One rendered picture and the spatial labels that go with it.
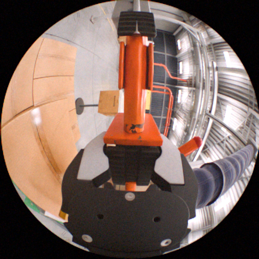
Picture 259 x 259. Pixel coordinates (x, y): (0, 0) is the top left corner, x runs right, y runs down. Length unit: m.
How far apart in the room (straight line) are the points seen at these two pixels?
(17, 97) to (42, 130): 0.44
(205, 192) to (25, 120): 0.59
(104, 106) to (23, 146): 1.47
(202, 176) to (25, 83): 1.04
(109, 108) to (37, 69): 1.31
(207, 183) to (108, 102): 1.59
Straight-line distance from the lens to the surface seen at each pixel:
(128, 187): 0.19
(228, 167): 0.50
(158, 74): 11.00
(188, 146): 0.17
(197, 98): 5.77
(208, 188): 0.37
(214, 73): 2.55
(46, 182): 0.39
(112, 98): 1.61
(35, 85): 0.79
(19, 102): 0.72
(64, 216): 0.21
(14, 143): 0.30
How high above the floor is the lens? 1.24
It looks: 2 degrees down
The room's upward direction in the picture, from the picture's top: 93 degrees clockwise
